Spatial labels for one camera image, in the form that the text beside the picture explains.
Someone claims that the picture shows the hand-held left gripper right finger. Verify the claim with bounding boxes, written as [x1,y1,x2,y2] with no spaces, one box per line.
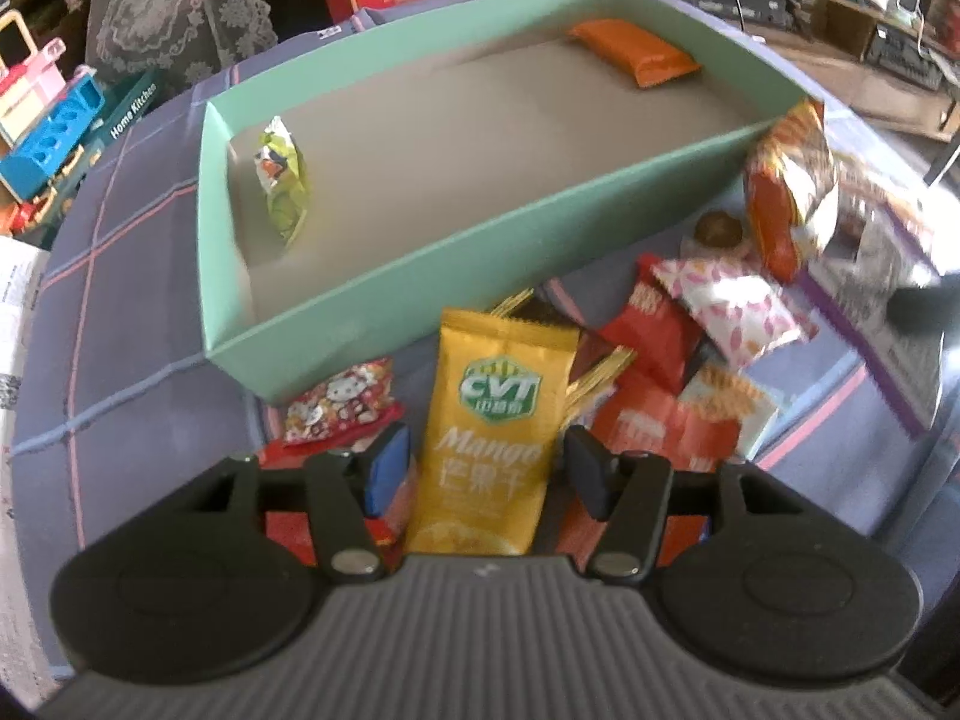
[562,426,790,587]

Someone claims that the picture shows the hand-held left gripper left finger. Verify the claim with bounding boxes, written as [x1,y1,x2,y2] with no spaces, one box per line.
[161,424,415,587]

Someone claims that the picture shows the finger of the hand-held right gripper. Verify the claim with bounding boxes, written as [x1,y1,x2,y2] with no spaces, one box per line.
[885,281,950,335]

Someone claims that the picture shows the yellow dried mango packet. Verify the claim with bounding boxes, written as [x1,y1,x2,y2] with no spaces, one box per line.
[403,307,582,557]

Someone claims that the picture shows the orange chips packet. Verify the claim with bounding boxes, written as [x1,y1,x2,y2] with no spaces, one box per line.
[742,99,841,284]

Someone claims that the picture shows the pink patterned snack packet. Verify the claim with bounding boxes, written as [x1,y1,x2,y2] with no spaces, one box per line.
[651,255,820,370]

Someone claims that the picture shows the green cardboard box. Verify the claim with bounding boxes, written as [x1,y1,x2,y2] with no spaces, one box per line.
[196,0,826,404]

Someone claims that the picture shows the silver purple foil packet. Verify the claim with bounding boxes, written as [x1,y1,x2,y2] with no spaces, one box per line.
[799,199,946,442]

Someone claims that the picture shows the red white-print snack packet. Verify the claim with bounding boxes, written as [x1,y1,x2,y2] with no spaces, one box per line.
[581,375,743,473]

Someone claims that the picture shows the red cartoon cat packet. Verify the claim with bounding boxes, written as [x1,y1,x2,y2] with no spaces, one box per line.
[283,358,406,445]

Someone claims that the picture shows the brown gold-edged snack packet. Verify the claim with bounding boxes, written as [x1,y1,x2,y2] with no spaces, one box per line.
[491,289,638,421]

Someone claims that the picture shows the plain red snack packet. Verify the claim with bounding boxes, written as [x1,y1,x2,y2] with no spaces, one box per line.
[259,444,410,547]

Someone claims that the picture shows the red gold-print snack packet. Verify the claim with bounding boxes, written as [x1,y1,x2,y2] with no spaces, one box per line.
[596,255,704,395]

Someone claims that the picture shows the white fries-print snack packet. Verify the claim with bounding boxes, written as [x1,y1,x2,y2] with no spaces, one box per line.
[679,364,785,462]

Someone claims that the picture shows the wooden low cabinet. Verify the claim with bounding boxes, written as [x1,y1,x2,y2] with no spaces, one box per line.
[675,0,960,143]

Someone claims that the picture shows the brown chocolate ball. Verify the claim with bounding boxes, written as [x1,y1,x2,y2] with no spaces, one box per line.
[694,211,746,250]

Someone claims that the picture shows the black keyboard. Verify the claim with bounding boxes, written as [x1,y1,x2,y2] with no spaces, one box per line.
[866,26,946,91]

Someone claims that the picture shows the blue plaid tablecloth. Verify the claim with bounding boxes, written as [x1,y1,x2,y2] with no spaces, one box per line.
[15,0,960,616]

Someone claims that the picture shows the green snack packet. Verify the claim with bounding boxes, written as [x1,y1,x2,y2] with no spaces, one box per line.
[253,116,312,247]

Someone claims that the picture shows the orange snack packet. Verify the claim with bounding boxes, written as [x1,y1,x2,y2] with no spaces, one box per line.
[568,17,704,91]

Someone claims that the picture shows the white printed paper sheet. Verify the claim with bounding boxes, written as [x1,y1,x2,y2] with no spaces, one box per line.
[0,236,50,458]

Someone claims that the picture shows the green toy box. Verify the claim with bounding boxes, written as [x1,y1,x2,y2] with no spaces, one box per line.
[45,64,162,203]

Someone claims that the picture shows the blue plastic toy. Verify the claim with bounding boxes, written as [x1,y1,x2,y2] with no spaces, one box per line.
[0,67,102,203]

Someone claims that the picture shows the grey lace patterned cloth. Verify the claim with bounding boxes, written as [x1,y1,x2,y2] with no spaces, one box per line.
[84,0,280,83]

